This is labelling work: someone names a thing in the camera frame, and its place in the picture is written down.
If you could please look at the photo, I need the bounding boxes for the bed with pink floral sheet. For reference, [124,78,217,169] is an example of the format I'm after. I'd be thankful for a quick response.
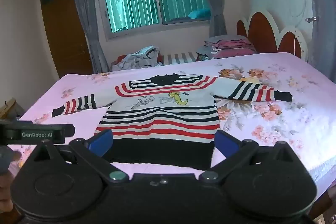
[8,52,336,203]

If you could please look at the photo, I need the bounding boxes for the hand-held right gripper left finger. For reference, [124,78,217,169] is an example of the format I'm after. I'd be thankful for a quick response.
[34,130,130,184]

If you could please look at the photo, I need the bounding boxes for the striped knit sweater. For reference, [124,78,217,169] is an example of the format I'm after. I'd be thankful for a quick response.
[52,73,293,170]

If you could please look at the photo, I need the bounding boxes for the stack of folded pink clothes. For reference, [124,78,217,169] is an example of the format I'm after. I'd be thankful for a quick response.
[197,35,258,60]

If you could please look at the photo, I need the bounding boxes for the wooden cabinet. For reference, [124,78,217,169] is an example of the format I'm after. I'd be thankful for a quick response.
[0,98,25,119]

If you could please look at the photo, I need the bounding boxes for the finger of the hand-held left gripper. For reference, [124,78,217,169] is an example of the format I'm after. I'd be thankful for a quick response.
[31,122,76,139]

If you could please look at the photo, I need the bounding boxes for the scalloped white and brown headboard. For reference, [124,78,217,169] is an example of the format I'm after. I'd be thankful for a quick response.
[236,10,309,62]

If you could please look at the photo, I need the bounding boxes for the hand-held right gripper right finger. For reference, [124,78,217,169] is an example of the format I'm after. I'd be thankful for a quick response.
[199,130,301,185]

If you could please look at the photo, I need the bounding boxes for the teal cloth on windowsill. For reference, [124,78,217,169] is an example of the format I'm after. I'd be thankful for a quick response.
[188,9,211,19]

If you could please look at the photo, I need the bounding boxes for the brown wooden door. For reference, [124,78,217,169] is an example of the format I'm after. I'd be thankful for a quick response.
[39,0,93,79]

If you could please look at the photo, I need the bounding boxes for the grey curtain beside door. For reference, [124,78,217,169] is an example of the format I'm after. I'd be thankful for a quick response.
[69,0,109,73]

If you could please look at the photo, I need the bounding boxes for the pile of crumpled grey clothes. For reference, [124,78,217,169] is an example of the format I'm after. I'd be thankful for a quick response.
[112,46,163,71]

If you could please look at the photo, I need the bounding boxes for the grey striped cushion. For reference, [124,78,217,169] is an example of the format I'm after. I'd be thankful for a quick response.
[163,51,197,64]

